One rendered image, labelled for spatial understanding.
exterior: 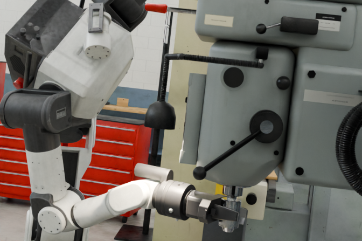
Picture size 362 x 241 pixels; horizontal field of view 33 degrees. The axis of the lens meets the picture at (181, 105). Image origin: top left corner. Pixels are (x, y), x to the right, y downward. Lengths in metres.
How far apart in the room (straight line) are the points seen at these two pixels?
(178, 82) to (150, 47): 7.38
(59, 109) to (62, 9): 0.30
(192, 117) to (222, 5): 0.27
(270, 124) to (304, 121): 0.07
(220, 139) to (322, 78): 0.25
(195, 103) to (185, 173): 1.80
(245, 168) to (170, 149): 1.84
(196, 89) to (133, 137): 4.58
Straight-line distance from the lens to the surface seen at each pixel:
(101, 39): 1.53
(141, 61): 10.50
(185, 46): 3.13
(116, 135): 6.00
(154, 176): 1.50
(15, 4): 11.10
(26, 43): 1.63
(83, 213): 1.60
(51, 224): 1.62
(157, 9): 1.51
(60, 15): 1.69
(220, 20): 1.29
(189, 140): 1.39
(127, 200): 1.49
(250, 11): 1.29
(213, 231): 1.87
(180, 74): 3.13
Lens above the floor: 1.55
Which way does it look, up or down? 3 degrees down
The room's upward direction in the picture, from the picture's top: 6 degrees clockwise
